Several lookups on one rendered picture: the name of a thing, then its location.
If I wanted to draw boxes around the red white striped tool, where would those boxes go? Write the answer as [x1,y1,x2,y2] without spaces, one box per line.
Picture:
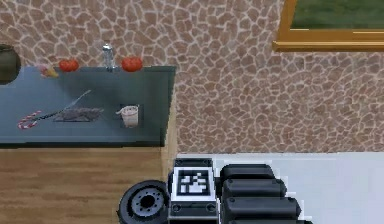
[17,89,92,130]

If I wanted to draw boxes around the dark green round pot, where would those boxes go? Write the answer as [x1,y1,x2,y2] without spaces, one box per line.
[0,44,22,86]

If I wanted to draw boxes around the yellow pink small object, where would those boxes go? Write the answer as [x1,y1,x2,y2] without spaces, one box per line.
[39,65,60,79]

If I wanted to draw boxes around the red tomato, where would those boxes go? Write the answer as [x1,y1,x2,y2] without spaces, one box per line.
[120,56,144,73]
[58,58,80,73]

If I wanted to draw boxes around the gold framed picture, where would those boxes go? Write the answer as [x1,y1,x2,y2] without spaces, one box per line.
[272,0,384,53]

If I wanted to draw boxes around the white mug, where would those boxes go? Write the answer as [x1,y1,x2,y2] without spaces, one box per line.
[115,105,140,128]

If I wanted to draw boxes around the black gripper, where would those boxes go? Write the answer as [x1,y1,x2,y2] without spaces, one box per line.
[117,179,171,224]

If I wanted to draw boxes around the clear glass shaker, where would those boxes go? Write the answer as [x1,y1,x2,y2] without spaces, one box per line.
[101,43,116,72]

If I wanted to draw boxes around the grey flat cloth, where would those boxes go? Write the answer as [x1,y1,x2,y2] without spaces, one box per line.
[53,107,105,123]

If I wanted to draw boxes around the wooden cabinet with dark top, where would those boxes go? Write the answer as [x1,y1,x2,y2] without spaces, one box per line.
[0,65,178,224]

